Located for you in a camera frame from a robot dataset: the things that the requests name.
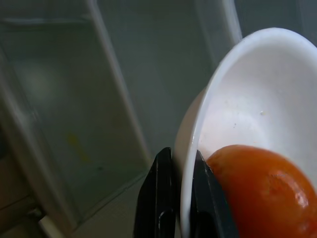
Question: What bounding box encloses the red orange tomato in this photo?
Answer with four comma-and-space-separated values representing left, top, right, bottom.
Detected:
205, 145, 317, 238

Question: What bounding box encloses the white ceramic bowl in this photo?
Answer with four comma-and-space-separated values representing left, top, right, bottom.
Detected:
173, 27, 317, 238

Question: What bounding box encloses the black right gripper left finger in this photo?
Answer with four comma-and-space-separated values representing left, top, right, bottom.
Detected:
133, 147, 178, 238

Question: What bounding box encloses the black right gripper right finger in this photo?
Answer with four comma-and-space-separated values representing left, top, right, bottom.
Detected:
190, 149, 240, 238

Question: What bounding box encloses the clear fridge shelf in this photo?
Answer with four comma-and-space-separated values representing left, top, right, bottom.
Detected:
0, 0, 152, 235

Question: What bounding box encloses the silver fridge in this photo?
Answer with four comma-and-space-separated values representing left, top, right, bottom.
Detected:
0, 0, 317, 238

